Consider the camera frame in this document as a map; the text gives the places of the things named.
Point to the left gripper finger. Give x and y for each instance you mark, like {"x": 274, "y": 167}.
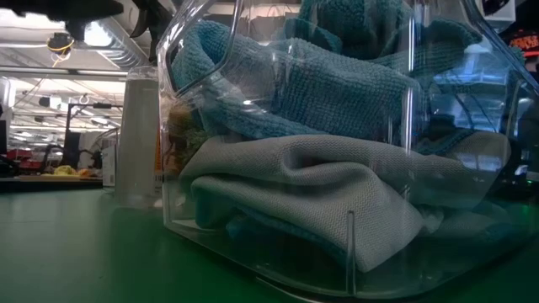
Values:
{"x": 159, "y": 21}
{"x": 141, "y": 23}

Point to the blue microfiber towel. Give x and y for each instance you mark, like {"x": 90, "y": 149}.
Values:
{"x": 349, "y": 17}
{"x": 316, "y": 84}

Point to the gray microfiber towel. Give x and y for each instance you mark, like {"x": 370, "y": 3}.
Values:
{"x": 316, "y": 168}

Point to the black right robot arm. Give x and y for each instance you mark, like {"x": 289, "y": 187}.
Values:
{"x": 531, "y": 168}

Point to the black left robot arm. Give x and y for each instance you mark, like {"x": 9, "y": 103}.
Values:
{"x": 63, "y": 8}

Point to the clear spray bottle black cap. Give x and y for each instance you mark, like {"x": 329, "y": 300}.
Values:
{"x": 137, "y": 139}

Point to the black metal stand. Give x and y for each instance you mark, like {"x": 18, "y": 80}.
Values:
{"x": 71, "y": 139}

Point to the white cardboard box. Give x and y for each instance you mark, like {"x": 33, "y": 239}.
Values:
{"x": 109, "y": 166}

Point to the yellow cloth pile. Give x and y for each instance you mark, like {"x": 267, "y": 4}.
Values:
{"x": 65, "y": 170}

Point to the green table mat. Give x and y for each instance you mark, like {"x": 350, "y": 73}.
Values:
{"x": 63, "y": 252}

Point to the clear plastic bin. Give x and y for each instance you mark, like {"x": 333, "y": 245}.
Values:
{"x": 252, "y": 261}

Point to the orange LED sign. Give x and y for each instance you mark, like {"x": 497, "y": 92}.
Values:
{"x": 524, "y": 43}

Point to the round black ceiling camera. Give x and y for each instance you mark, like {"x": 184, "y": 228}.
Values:
{"x": 60, "y": 42}

